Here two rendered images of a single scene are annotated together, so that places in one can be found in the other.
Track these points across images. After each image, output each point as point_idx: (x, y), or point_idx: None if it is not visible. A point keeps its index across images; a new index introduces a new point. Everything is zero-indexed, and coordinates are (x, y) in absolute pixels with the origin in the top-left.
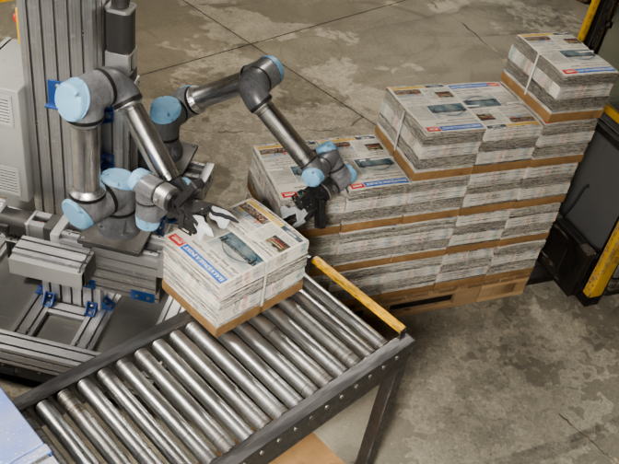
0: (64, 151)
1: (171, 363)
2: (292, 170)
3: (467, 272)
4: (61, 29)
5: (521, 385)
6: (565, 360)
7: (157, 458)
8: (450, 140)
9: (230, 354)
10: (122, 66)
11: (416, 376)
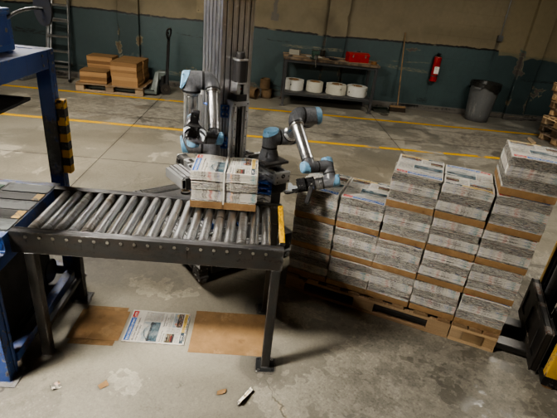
0: None
1: (162, 206)
2: None
3: (436, 305)
4: (212, 64)
5: (431, 393)
6: (486, 402)
7: (106, 223)
8: (413, 182)
9: (188, 215)
10: (234, 89)
11: (358, 347)
